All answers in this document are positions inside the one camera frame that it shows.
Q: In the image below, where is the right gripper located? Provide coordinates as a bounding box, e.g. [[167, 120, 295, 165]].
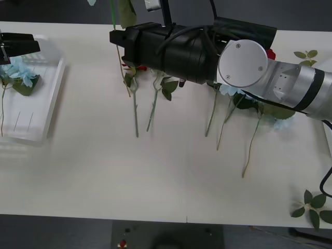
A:
[[109, 22, 171, 72]]

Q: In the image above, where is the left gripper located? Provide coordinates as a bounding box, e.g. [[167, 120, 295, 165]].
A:
[[0, 32, 41, 66]]

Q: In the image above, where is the pale blue artificial flower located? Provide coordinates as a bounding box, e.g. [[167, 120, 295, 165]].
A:
[[87, 0, 137, 98], [0, 56, 42, 137], [216, 84, 260, 151], [241, 100, 296, 179]]

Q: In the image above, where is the shallow white box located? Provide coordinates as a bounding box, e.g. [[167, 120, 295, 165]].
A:
[[0, 34, 70, 163]]

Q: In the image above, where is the green leaf twig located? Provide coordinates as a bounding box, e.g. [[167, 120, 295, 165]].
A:
[[290, 189, 332, 231], [294, 49, 319, 67]]

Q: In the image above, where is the black stand leg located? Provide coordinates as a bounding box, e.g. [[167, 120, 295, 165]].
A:
[[289, 227, 332, 244]]

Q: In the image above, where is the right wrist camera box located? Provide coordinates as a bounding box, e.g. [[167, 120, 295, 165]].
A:
[[144, 0, 163, 12]]

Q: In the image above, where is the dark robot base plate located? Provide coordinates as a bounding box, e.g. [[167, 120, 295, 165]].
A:
[[111, 225, 225, 249]]

